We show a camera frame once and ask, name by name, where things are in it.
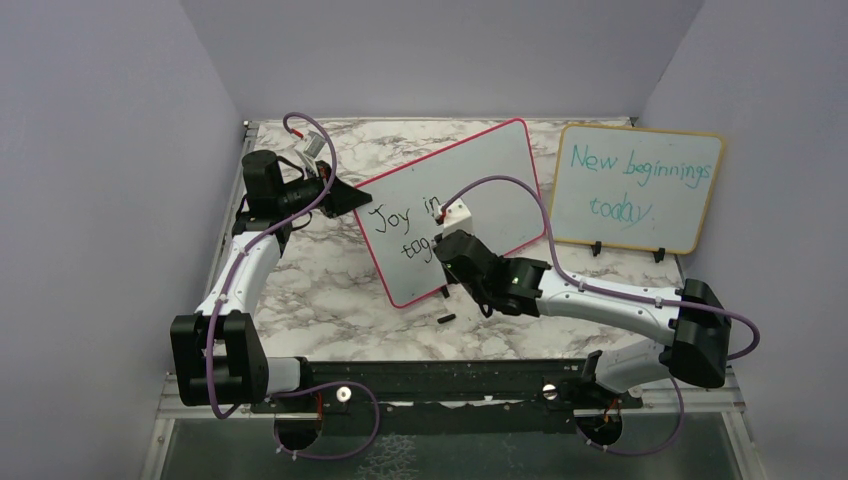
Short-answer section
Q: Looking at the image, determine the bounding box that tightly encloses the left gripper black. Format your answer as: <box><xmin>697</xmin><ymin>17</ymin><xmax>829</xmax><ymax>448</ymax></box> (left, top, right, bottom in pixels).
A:
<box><xmin>278</xmin><ymin>160</ymin><xmax>372</xmax><ymax>218</ymax></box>

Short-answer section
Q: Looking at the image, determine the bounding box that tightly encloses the red framed whiteboard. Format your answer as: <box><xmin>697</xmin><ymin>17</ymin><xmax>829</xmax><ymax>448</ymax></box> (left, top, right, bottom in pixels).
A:
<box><xmin>354</xmin><ymin>118</ymin><xmax>545</xmax><ymax>308</ymax></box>

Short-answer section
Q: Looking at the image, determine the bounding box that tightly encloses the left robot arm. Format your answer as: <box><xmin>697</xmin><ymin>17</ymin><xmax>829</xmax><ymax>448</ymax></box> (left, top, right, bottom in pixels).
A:
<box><xmin>170</xmin><ymin>150</ymin><xmax>372</xmax><ymax>453</ymax></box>

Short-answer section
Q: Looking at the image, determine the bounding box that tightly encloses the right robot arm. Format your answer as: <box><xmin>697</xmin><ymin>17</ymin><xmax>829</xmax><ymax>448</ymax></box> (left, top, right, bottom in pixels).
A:
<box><xmin>433</xmin><ymin>230</ymin><xmax>731</xmax><ymax>408</ymax></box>

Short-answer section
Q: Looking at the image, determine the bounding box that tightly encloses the yellow framed written whiteboard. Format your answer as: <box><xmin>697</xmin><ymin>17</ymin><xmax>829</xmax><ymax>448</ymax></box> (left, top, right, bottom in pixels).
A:
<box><xmin>548</xmin><ymin>125</ymin><xmax>725</xmax><ymax>255</ymax></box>

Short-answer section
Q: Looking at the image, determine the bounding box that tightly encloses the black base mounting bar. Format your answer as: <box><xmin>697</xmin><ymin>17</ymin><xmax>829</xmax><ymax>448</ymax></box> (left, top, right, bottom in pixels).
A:
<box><xmin>244</xmin><ymin>358</ymin><xmax>638</xmax><ymax>439</ymax></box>

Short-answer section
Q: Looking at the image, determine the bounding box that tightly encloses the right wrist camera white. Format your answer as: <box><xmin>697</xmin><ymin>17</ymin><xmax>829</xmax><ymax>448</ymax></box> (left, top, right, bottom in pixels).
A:
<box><xmin>434</xmin><ymin>199</ymin><xmax>474</xmax><ymax>237</ymax></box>

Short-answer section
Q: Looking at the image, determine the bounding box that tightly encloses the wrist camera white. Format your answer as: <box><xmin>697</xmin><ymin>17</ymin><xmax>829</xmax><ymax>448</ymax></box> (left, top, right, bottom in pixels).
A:
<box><xmin>434</xmin><ymin>199</ymin><xmax>474</xmax><ymax>237</ymax></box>
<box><xmin>292</xmin><ymin>131</ymin><xmax>326</xmax><ymax>177</ymax></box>

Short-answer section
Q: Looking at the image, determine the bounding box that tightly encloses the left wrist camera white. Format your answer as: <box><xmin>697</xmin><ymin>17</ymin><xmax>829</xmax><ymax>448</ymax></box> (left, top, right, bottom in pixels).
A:
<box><xmin>292</xmin><ymin>131</ymin><xmax>326</xmax><ymax>177</ymax></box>

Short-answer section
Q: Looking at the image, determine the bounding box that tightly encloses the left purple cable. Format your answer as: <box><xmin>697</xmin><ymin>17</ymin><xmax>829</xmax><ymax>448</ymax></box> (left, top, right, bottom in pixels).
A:
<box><xmin>203</xmin><ymin>111</ymin><xmax>382</xmax><ymax>465</ymax></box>

